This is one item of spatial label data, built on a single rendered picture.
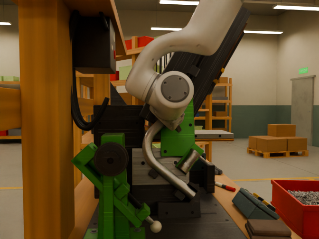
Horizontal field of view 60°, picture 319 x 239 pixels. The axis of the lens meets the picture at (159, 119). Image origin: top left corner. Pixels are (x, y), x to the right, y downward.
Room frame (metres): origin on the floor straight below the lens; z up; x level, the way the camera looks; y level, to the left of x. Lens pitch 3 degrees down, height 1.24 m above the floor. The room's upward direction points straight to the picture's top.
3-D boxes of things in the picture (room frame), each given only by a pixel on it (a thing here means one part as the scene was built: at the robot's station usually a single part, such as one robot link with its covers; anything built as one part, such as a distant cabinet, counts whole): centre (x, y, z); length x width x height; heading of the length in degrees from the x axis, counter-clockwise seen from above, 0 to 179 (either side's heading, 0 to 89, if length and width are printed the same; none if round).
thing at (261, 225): (0.70, -0.28, 0.91); 0.10 x 0.08 x 0.03; 84
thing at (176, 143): (0.97, -0.06, 1.17); 0.13 x 0.12 x 0.20; 4
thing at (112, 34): (0.91, 0.21, 1.42); 0.17 x 0.12 x 0.15; 4
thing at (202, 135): (1.12, -0.09, 1.11); 0.39 x 0.16 x 0.03; 94
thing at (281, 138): (6.94, -2.97, 0.37); 1.20 x 0.80 x 0.74; 105
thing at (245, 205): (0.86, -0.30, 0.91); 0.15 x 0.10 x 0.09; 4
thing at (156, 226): (0.65, 0.02, 0.96); 0.06 x 0.03 x 0.06; 94
